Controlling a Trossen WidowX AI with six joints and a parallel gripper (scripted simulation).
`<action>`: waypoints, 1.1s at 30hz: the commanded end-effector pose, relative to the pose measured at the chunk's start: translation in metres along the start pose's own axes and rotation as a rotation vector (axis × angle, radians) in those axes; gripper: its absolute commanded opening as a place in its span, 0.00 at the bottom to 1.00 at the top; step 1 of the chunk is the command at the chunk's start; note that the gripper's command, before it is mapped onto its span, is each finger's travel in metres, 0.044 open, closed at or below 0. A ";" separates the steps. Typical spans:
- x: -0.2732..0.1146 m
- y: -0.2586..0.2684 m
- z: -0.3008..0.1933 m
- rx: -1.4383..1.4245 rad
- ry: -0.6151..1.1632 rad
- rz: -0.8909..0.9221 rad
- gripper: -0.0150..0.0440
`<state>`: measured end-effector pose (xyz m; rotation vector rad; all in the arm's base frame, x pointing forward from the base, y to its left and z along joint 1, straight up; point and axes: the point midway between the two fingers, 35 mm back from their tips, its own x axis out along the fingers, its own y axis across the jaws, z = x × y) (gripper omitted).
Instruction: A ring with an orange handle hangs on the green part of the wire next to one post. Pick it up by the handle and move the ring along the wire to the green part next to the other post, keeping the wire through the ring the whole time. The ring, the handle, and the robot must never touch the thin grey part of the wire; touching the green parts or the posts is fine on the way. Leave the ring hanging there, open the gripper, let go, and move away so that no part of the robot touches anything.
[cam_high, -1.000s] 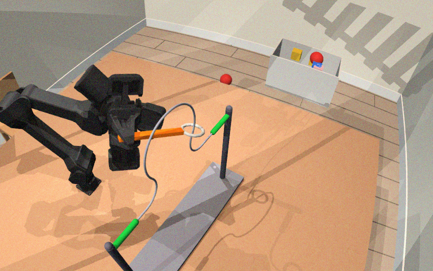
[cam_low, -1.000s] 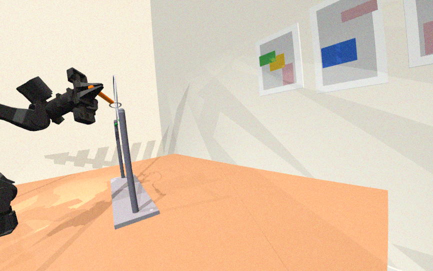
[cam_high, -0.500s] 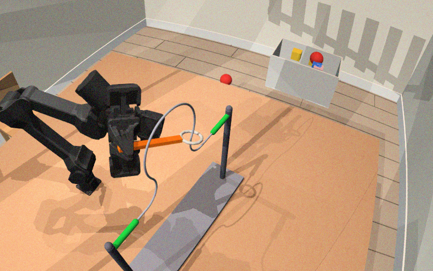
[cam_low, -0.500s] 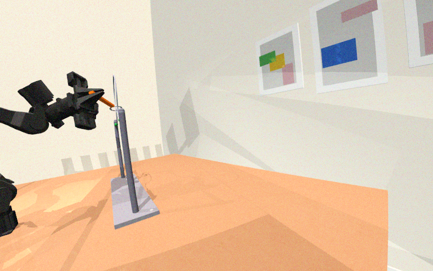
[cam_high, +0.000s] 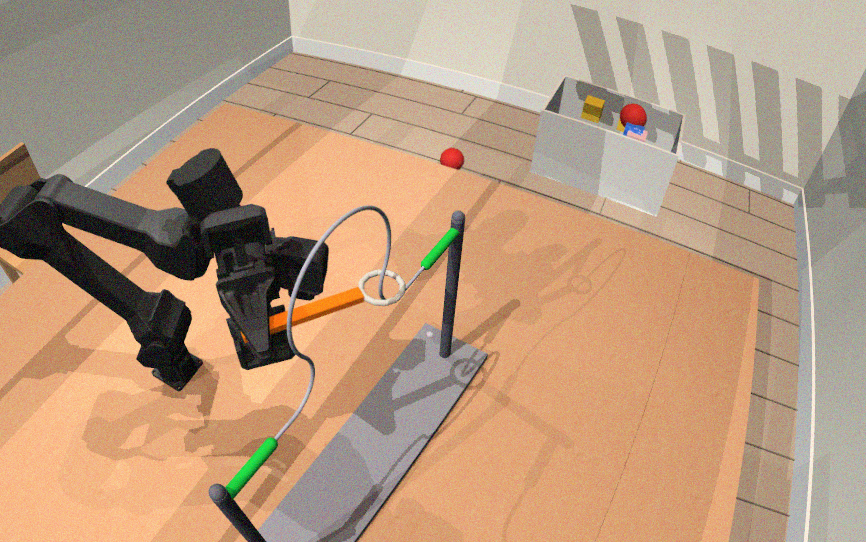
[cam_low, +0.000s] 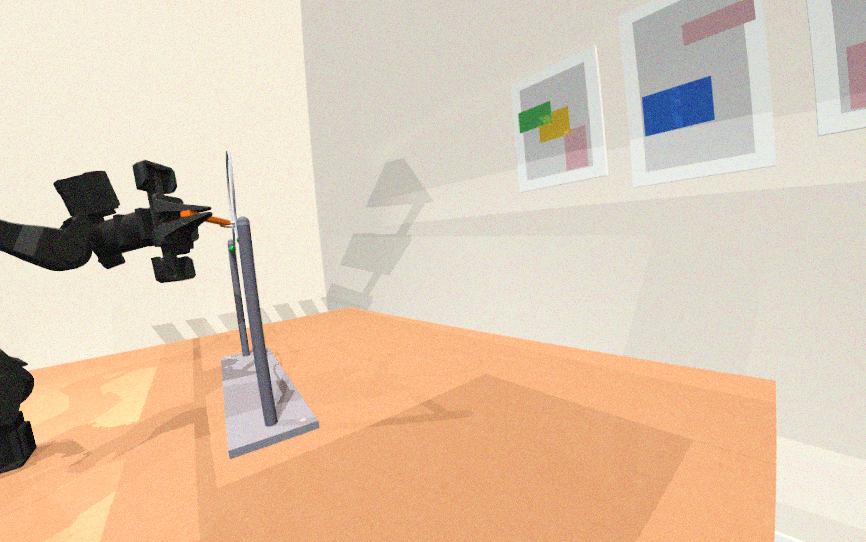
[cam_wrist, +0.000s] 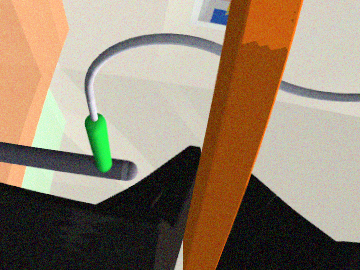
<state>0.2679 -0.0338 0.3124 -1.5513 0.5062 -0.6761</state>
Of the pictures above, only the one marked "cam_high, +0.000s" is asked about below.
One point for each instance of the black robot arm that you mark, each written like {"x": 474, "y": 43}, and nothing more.
{"x": 31, "y": 227}

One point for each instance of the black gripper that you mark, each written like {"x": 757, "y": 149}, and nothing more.
{"x": 247, "y": 282}

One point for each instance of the orange handle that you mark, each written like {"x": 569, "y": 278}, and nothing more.
{"x": 344, "y": 300}

